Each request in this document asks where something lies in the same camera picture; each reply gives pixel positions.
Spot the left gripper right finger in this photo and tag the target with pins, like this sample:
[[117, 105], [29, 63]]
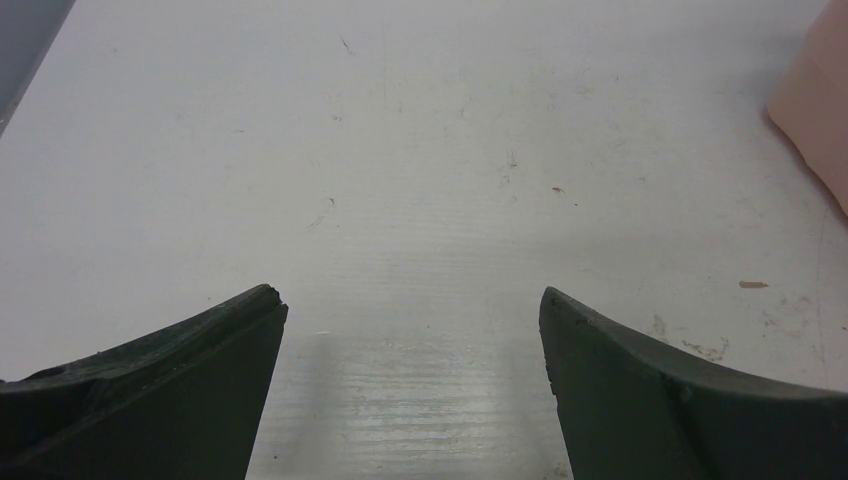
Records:
[[633, 407]]

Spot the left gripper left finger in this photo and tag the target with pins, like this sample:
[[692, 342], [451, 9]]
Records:
[[183, 402]]

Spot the pink plastic bin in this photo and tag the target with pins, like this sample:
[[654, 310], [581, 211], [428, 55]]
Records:
[[809, 105]]

